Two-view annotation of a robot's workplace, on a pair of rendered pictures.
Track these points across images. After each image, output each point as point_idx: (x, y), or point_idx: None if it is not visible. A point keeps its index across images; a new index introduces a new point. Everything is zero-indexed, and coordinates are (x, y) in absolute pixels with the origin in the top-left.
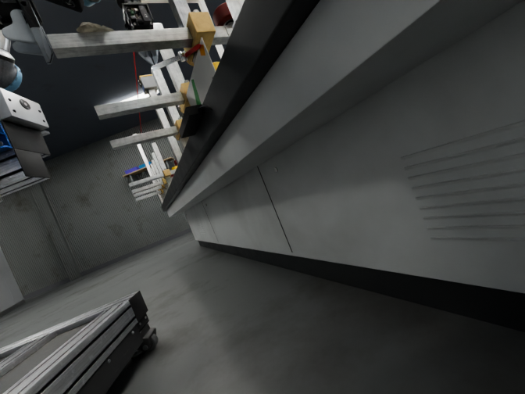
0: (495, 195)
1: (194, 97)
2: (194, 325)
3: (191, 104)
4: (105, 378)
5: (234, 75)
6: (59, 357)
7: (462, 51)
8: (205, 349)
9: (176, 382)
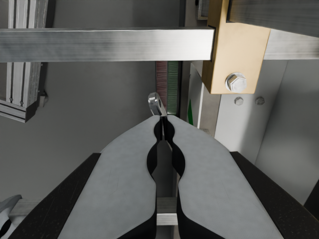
0: None
1: (192, 111)
2: None
3: (195, 85)
4: (51, 7)
5: (173, 183)
6: (26, 23)
7: None
8: (117, 4)
9: (97, 20)
